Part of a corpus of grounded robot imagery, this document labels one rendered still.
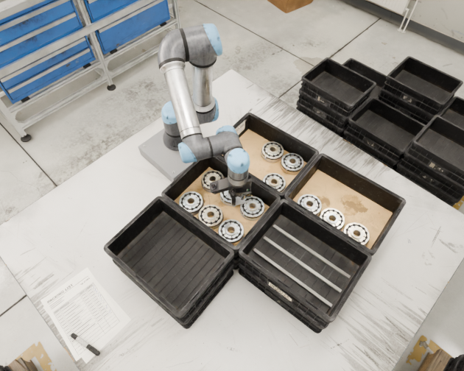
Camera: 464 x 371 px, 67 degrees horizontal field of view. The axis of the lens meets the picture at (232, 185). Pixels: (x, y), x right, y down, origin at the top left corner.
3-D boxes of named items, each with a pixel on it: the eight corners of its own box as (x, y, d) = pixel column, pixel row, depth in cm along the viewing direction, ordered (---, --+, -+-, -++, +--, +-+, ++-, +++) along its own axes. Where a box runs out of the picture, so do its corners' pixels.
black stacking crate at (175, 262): (111, 260, 139) (102, 248, 129) (163, 209, 151) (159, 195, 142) (184, 325, 125) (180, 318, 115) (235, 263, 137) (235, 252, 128)
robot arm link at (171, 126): (161, 120, 172) (157, 100, 161) (187, 114, 175) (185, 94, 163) (166, 138, 167) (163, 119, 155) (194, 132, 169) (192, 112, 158)
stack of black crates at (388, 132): (334, 152, 253) (348, 118, 224) (357, 129, 264) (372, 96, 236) (384, 184, 237) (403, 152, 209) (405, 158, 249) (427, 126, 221)
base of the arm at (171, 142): (157, 135, 180) (155, 123, 171) (183, 124, 185) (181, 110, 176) (172, 155, 174) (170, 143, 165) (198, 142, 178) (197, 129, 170)
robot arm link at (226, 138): (205, 128, 124) (214, 153, 119) (235, 121, 126) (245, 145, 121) (205, 140, 131) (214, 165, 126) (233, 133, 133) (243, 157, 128)
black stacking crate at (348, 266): (236, 263, 137) (236, 252, 128) (279, 212, 150) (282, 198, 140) (324, 330, 124) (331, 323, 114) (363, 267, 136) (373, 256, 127)
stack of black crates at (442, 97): (364, 123, 268) (386, 76, 231) (384, 103, 280) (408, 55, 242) (412, 151, 253) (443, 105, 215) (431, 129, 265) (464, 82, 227)
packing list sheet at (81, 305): (36, 304, 140) (35, 304, 140) (85, 264, 149) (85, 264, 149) (81, 368, 127) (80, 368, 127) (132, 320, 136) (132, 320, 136)
